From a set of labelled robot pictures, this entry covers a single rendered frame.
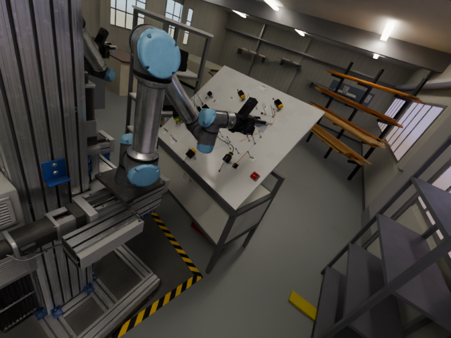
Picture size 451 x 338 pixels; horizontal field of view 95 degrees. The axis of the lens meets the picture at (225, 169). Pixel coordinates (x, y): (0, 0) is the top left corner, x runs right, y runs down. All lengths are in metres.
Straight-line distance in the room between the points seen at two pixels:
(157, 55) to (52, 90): 0.39
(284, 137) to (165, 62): 1.20
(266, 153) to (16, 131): 1.36
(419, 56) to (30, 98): 6.52
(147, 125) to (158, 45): 0.24
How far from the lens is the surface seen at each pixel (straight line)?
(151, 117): 0.74
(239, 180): 1.58
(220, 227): 1.75
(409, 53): 6.57
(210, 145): 0.90
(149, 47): 0.66
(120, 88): 5.82
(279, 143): 1.67
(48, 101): 0.91
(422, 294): 1.81
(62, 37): 0.88
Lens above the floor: 1.84
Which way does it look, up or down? 30 degrees down
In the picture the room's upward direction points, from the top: 20 degrees clockwise
